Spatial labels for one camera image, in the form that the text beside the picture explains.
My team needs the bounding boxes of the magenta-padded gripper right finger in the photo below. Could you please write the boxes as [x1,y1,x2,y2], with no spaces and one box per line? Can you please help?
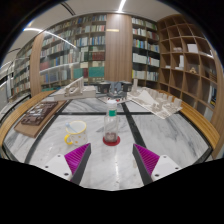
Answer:
[131,143,183,186]

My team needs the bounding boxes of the curved wooden slatted bench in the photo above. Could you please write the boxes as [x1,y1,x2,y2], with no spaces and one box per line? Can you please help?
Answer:
[0,90,56,144]
[159,89,221,159]

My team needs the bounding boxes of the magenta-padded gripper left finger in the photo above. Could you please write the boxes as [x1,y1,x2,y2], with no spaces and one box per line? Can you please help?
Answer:
[42,142,92,186]

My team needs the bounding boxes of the white mug with yellow handle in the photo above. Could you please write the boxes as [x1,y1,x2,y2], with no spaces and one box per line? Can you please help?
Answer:
[64,120,88,146]

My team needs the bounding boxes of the ceiling light strips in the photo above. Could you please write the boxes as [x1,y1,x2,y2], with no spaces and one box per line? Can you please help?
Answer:
[23,0,128,44]

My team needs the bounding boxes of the white ramp architectural model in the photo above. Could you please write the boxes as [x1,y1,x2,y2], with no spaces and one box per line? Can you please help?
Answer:
[53,76,98,102]

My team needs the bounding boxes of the brown model on wooden board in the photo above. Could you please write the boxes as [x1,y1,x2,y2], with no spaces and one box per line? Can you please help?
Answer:
[13,100,68,139]

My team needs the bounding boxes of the wooden cubby shelf unit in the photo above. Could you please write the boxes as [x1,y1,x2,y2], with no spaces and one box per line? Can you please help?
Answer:
[156,13,224,134]

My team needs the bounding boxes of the white block architectural model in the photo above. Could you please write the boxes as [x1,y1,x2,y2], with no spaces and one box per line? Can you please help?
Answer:
[126,78,184,120]

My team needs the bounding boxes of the wall bookshelf full of books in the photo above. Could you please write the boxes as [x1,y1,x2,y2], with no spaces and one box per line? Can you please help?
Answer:
[9,13,161,98]

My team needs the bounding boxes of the flat round red coaster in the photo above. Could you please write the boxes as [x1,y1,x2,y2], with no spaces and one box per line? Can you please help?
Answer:
[102,134,121,147]

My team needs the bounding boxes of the clear green-labelled drink bottle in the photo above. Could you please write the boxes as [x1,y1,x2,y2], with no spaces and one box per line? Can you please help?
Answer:
[103,99,120,144]

